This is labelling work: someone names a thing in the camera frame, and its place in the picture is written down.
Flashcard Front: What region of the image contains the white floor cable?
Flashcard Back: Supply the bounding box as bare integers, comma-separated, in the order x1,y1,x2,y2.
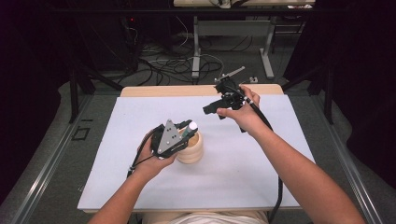
174,15,226,86

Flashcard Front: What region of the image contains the right hand-held gripper cable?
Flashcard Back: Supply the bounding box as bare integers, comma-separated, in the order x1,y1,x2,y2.
228,84,284,224

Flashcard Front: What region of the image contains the aluminium floor rail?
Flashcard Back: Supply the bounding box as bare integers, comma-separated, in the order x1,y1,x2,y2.
310,94,385,224
8,94,95,224

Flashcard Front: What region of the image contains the white table mat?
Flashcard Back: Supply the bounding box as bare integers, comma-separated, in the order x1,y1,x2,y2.
77,94,316,213

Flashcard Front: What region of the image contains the left hand-held gripper cable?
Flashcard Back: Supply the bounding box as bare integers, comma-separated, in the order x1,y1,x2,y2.
126,130,157,179

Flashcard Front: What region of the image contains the black crossbar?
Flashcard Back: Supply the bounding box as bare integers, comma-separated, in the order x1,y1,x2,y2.
50,7,345,14

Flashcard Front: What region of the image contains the ribbed wooden cup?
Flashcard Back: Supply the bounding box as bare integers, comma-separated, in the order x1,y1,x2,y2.
175,128,205,165

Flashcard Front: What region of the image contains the hand-held gripper cable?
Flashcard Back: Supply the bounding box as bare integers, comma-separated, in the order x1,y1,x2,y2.
126,130,157,179
228,84,284,224

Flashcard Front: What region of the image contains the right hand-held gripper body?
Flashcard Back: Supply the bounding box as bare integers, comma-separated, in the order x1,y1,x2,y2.
214,65,248,110

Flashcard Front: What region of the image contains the grey metal desk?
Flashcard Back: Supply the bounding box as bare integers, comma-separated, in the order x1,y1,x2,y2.
173,0,317,80

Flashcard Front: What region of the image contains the black metal stand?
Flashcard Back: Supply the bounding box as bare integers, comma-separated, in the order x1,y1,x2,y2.
280,63,336,126
67,60,125,124

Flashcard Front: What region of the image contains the black floor cable tangle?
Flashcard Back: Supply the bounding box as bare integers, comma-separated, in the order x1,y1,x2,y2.
118,34,255,87

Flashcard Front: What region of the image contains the person's left hand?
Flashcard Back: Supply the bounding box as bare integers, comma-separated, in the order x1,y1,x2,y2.
134,132,178,182

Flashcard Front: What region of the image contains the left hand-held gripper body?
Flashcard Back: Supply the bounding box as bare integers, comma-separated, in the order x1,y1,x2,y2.
150,119,188,161

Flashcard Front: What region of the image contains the person's beige clothing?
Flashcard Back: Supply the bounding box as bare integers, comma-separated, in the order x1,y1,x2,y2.
141,211,269,224

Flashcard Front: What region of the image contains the black computer case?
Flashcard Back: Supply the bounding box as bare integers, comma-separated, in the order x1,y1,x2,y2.
73,12,140,72

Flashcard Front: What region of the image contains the person's right hand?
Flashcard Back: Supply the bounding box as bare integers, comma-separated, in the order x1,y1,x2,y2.
216,85,266,135

